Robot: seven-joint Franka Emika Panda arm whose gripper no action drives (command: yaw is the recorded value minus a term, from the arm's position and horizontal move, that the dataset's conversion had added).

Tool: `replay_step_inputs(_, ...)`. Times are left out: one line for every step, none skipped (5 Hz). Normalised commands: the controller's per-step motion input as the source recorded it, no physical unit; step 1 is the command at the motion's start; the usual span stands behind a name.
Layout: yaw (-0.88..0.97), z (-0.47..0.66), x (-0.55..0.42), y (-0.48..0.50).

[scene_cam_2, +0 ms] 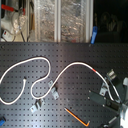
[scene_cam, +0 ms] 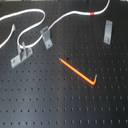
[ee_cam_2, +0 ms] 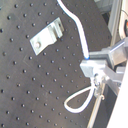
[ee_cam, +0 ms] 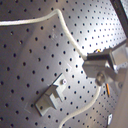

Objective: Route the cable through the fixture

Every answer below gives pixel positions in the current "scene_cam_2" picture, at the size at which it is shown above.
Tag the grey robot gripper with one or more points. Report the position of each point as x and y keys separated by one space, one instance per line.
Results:
x=121 y=106

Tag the orange hex key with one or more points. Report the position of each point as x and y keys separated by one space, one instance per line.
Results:
x=77 y=118

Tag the black perforated board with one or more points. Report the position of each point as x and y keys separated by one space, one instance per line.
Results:
x=47 y=85

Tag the clear plastic storage bin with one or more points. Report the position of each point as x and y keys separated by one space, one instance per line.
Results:
x=63 y=20

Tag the blue object bottom left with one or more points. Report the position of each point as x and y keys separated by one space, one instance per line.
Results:
x=2 y=120

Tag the red tool on shelf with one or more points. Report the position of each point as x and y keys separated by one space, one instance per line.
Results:
x=11 y=9

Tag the metal cable clip upper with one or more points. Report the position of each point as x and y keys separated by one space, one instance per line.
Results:
x=53 y=90

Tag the metal cable clip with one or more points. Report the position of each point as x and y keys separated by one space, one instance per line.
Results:
x=53 y=90
x=37 y=105

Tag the metal cable clip lower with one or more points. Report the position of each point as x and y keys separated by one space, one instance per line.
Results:
x=37 y=105

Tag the blue clamp handle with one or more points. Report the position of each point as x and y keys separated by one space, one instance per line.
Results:
x=94 y=34

